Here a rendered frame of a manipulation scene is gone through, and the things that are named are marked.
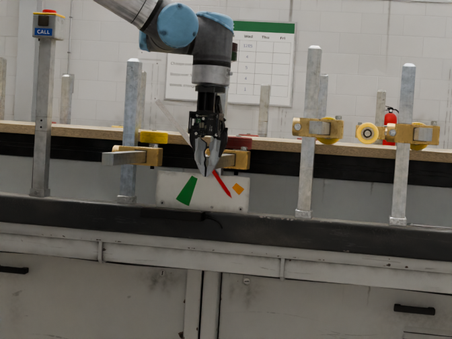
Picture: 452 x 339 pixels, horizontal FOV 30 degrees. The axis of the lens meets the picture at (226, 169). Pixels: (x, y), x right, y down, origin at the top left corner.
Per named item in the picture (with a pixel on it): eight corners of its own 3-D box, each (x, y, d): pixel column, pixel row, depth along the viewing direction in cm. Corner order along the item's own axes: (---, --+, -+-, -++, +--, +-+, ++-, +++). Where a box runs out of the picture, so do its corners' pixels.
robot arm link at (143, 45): (144, 6, 186) (199, 11, 189) (136, 11, 197) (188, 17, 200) (142, 48, 187) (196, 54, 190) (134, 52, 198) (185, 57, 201)
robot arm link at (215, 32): (188, 13, 200) (229, 17, 203) (185, 66, 201) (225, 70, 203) (197, 8, 191) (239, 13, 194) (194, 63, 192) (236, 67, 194)
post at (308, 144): (309, 224, 227) (321, 45, 225) (296, 223, 228) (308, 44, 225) (310, 222, 230) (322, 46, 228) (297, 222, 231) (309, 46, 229)
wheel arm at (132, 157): (114, 169, 206) (114, 151, 205) (100, 168, 206) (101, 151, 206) (159, 163, 248) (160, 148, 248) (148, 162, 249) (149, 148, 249)
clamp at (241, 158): (246, 169, 229) (247, 151, 228) (198, 166, 231) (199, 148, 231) (249, 169, 234) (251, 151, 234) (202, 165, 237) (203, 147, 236)
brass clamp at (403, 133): (438, 145, 219) (440, 126, 218) (386, 142, 221) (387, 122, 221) (437, 144, 225) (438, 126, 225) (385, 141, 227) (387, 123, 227)
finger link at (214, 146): (201, 177, 195) (204, 137, 195) (206, 176, 201) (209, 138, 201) (214, 178, 195) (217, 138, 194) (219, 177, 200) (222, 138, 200)
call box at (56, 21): (54, 40, 236) (56, 12, 236) (31, 39, 237) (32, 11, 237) (64, 43, 243) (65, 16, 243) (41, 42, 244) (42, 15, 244)
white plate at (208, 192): (247, 214, 229) (249, 177, 228) (155, 206, 234) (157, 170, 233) (247, 214, 230) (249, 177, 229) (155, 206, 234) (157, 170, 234)
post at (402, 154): (402, 245, 223) (416, 63, 220) (389, 244, 223) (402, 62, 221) (402, 244, 226) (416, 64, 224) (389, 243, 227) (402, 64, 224)
